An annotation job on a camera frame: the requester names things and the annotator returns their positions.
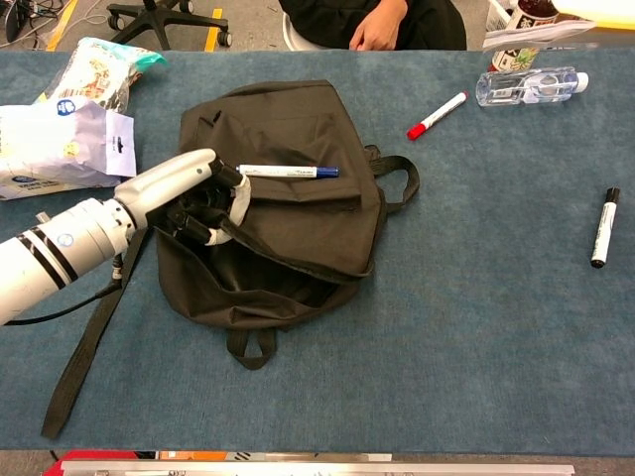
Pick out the white marker with red cap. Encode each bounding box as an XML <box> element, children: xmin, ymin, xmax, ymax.
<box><xmin>406</xmin><ymin>90</ymin><xmax>470</xmax><ymax>142</ymax></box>

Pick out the white marker with blue cap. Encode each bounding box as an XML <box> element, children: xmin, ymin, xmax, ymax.
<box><xmin>235</xmin><ymin>164</ymin><xmax>341</xmax><ymax>179</ymax></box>

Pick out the white round stool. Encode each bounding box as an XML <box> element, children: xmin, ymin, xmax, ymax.
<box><xmin>281</xmin><ymin>12</ymin><xmax>323</xmax><ymax>52</ymax></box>

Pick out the floor cable bundle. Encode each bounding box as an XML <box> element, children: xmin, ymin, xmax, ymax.
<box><xmin>0</xmin><ymin>0</ymin><xmax>65</xmax><ymax>49</ymax></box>

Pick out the red plastic box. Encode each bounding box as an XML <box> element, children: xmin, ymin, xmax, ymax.
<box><xmin>42</xmin><ymin>449</ymin><xmax>160</xmax><ymax>476</ymax></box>

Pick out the brown tea bottle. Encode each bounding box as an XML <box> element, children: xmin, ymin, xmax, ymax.
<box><xmin>490</xmin><ymin>0</ymin><xmax>560</xmax><ymax>74</ymax></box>

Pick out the white marker with black cap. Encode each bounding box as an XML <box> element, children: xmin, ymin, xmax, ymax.
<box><xmin>589</xmin><ymin>186</ymin><xmax>621</xmax><ymax>270</ymax></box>

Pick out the aluminium frame rail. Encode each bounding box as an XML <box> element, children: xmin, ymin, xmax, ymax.
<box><xmin>59</xmin><ymin>459</ymin><xmax>576</xmax><ymax>476</ymax></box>

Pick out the black fabric backpack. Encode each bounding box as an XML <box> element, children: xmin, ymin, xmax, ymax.
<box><xmin>40</xmin><ymin>78</ymin><xmax>422</xmax><ymax>440</ymax></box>

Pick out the seated person in black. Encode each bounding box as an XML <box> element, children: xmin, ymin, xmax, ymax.
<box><xmin>277</xmin><ymin>0</ymin><xmax>467</xmax><ymax>52</ymax></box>

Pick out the clear plastic water bottle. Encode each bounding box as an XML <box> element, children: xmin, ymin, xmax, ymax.
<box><xmin>474</xmin><ymin>67</ymin><xmax>590</xmax><ymax>108</ymax></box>

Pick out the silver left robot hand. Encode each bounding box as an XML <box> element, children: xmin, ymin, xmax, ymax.
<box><xmin>113</xmin><ymin>147</ymin><xmax>253</xmax><ymax>248</ymax></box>

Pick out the white pouch with blue logo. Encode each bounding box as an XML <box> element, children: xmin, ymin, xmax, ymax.
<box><xmin>0</xmin><ymin>97</ymin><xmax>138</xmax><ymax>188</ymax></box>

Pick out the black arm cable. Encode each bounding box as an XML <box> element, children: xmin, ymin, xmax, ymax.
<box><xmin>3</xmin><ymin>252</ymin><xmax>125</xmax><ymax>327</ymax></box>

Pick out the green-edged clear snack bag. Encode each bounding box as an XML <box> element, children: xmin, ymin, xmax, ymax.
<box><xmin>34</xmin><ymin>37</ymin><xmax>170</xmax><ymax>110</ymax></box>

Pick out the white and blue carton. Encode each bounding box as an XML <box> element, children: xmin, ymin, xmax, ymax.
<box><xmin>0</xmin><ymin>176</ymin><xmax>118</xmax><ymax>202</ymax></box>

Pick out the white storage basket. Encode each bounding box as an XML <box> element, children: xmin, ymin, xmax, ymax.
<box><xmin>485</xmin><ymin>0</ymin><xmax>520</xmax><ymax>32</ymax></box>

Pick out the black office chair base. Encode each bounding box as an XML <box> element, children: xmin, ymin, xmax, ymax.
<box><xmin>106</xmin><ymin>0</ymin><xmax>233</xmax><ymax>49</ymax></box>

